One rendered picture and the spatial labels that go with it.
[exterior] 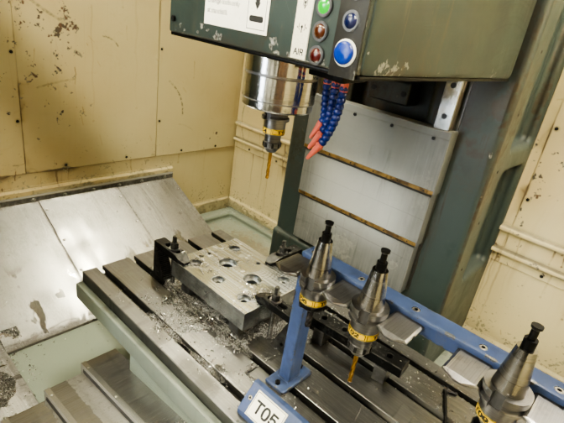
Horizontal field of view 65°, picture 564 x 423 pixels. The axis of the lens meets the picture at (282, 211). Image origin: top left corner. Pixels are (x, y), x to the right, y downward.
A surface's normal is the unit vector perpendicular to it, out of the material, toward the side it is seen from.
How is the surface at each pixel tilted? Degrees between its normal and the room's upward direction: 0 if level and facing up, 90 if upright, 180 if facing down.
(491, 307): 90
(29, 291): 24
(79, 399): 8
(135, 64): 90
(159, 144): 90
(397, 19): 90
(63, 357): 0
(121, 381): 7
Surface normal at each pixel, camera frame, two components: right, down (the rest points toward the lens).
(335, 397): 0.14, -0.90
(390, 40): 0.72, 0.38
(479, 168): -0.68, 0.21
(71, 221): 0.43, -0.67
